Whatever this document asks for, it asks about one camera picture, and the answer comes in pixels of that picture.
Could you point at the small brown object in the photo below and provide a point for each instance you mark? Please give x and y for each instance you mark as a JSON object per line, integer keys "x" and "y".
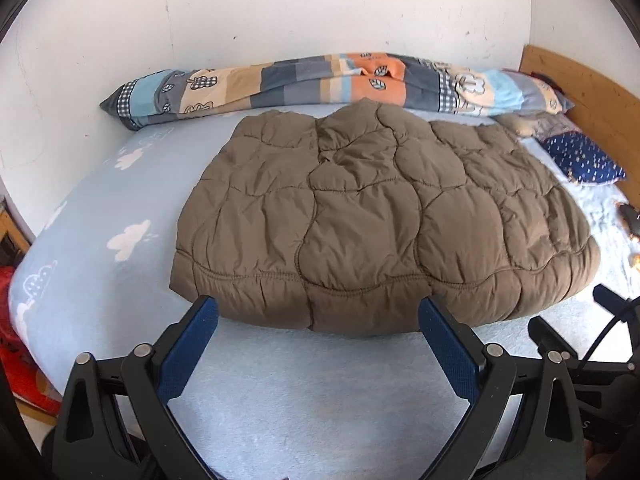
{"x": 629, "y": 220}

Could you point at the yellow wooden stool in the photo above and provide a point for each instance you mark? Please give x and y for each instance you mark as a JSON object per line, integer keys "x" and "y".
{"x": 10, "y": 225}

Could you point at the light blue cloud-print blanket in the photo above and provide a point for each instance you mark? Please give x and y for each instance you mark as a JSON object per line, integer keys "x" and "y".
{"x": 100, "y": 220}

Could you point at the brown puffer jacket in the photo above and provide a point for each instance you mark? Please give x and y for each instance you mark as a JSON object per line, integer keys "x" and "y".
{"x": 375, "y": 210}

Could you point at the patchwork printed quilt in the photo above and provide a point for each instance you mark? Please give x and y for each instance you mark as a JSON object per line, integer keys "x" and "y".
{"x": 280, "y": 80}

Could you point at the navy star-print pillow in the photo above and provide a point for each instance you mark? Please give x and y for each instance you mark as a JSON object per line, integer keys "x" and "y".
{"x": 580, "y": 160}

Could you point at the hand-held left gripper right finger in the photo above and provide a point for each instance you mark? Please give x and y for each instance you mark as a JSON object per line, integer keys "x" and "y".
{"x": 450, "y": 355}

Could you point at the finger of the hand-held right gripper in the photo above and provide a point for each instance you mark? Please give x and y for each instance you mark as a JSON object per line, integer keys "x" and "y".
{"x": 547, "y": 337}
{"x": 607, "y": 300}

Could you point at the beige printed pillow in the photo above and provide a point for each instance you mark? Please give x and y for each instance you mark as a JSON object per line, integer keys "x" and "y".
{"x": 530, "y": 125}

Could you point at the red plastic bag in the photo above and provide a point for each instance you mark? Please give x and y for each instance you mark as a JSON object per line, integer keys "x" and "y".
{"x": 20, "y": 360}

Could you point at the wooden headboard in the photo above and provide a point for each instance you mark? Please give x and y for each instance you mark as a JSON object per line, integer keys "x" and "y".
{"x": 590, "y": 90}

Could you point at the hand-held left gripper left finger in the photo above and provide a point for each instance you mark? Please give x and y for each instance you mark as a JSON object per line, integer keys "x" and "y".
{"x": 187, "y": 355}

